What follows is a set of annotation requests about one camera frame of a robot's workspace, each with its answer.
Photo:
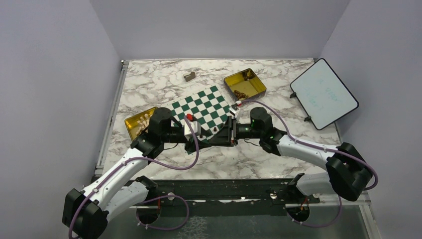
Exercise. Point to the white chess pieces pile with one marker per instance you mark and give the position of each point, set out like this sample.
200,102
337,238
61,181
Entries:
143,123

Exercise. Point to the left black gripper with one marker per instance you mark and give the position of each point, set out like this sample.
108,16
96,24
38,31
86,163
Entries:
186,137

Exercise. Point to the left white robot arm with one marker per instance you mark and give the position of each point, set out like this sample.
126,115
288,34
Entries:
88,212

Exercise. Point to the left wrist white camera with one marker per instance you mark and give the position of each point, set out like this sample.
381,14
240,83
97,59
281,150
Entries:
191,126

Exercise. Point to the green white chess board mat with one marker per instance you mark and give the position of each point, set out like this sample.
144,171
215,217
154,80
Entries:
208,106

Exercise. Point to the gold tin with white pieces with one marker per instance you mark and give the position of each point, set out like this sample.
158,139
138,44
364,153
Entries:
132,125

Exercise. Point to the wrist white camera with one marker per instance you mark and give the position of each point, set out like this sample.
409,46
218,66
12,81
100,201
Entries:
235,109
191,126

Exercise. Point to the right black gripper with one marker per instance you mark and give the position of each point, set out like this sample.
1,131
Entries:
223,138

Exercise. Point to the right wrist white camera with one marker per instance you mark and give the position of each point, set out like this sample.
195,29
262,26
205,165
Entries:
235,109

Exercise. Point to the gold tin with dark pieces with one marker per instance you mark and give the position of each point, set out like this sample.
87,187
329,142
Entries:
245,81

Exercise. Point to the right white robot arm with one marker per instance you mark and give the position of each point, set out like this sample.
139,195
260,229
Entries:
345,172

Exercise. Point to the small grey tan clip device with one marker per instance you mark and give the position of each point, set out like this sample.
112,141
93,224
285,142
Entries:
190,76

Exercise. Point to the black metal base frame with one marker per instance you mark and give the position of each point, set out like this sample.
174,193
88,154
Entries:
216,198

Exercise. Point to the small whiteboard tablet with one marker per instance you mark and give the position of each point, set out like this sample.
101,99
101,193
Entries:
323,95

